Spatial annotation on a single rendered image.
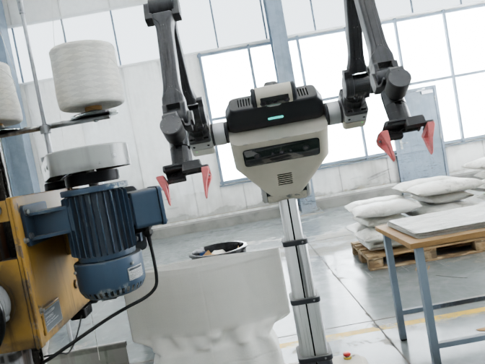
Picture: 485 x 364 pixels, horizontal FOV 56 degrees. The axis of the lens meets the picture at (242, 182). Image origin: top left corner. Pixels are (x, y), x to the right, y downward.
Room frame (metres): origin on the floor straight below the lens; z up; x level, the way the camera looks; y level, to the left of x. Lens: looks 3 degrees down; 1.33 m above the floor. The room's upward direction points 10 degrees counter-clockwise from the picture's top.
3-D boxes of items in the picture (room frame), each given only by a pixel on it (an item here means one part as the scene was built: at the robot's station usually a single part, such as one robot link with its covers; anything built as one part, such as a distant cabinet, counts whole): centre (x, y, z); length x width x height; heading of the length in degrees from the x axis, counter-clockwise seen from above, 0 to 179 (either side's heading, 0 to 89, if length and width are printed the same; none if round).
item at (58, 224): (1.01, 0.42, 1.27); 0.12 x 0.09 x 0.09; 0
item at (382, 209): (4.67, -1.39, 0.57); 0.66 x 0.42 x 0.13; 83
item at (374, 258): (4.87, -1.71, 0.07); 1.20 x 0.82 x 0.14; 88
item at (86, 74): (1.19, 0.34, 1.61); 0.17 x 0.17 x 0.17
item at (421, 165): (9.32, -3.70, 1.05); 1.00 x 0.10 x 2.10; 90
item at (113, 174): (1.04, 0.33, 1.35); 0.12 x 0.12 x 0.04
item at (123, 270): (1.04, 0.33, 1.21); 0.15 x 0.15 x 0.25
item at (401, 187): (5.05, -2.01, 0.69); 0.66 x 0.42 x 0.13; 87
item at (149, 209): (1.09, 0.24, 1.25); 0.10 x 0.08 x 0.12; 25
